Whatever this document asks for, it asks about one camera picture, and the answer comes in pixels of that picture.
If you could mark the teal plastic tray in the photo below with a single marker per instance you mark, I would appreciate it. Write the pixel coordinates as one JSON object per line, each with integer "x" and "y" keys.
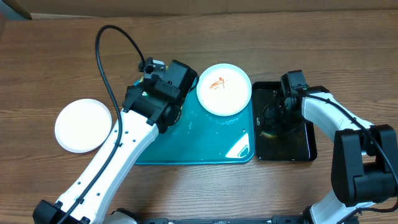
{"x": 201, "y": 137}

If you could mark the green yellow sponge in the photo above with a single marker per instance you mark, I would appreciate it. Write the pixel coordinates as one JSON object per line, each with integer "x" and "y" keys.
{"x": 269, "y": 131}

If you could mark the white plate with sauce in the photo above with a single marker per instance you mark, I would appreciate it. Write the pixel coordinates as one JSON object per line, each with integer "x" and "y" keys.
{"x": 224, "y": 89}

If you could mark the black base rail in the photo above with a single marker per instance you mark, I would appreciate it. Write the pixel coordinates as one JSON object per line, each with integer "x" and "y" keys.
{"x": 278, "y": 219}

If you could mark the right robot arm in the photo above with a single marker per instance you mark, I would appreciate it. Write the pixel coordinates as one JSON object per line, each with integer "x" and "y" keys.
{"x": 364, "y": 162}

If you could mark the black rectangular tray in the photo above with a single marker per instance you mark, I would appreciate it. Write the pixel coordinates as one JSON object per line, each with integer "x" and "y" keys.
{"x": 296, "y": 145}

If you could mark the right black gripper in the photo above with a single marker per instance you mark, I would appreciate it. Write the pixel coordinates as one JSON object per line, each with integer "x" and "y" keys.
{"x": 273, "y": 124}

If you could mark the white plate front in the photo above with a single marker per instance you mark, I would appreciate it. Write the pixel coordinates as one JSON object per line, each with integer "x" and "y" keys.
{"x": 83, "y": 125}

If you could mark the yellow-green plate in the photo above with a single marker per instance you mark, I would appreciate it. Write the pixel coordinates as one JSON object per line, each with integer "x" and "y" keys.
{"x": 154, "y": 73}

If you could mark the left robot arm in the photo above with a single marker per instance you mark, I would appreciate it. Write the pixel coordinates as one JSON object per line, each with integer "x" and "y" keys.
{"x": 150, "y": 107}

